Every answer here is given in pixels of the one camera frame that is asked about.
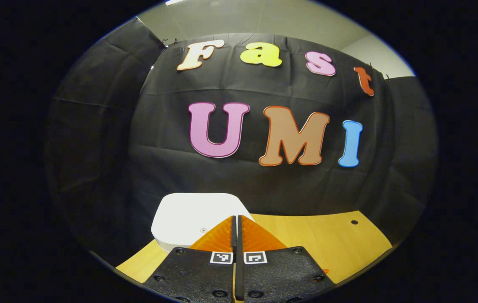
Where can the black backdrop cloth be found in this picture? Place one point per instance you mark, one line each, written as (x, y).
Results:
(264, 185)

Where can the white desktop garbage bin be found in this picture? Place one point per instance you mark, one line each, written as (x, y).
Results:
(192, 214)

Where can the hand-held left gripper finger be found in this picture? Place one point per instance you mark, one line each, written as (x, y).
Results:
(233, 240)
(240, 269)

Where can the wooden desktop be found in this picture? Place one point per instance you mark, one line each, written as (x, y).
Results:
(327, 244)

